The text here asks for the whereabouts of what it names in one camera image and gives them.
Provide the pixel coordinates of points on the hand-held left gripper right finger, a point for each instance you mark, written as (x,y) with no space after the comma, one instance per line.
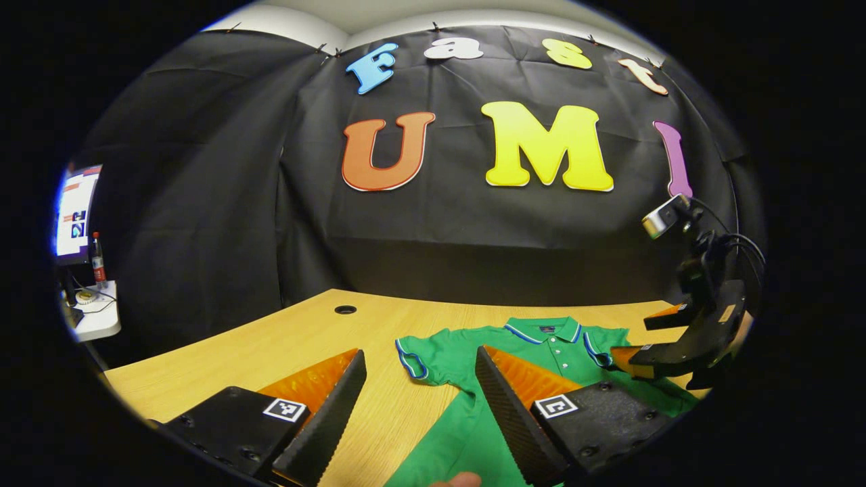
(514,419)

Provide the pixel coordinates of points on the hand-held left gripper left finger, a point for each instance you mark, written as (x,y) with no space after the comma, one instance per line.
(331,419)

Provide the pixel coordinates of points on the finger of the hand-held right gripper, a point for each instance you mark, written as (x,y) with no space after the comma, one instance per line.
(643,362)
(670,318)

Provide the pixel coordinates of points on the green T-shirt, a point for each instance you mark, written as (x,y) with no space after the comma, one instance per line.
(460,446)

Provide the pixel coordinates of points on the black backdrop cloth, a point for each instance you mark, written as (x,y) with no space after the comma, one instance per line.
(473,237)

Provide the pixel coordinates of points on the white side table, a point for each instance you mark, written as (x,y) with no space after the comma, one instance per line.
(101,325)

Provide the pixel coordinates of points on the small round pale object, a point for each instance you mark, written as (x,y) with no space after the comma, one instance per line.
(84,297)

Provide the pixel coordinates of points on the red label bottle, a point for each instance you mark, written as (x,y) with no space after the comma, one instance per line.
(99,267)

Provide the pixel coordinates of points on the computer monitor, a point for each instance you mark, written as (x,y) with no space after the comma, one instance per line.
(76,216)

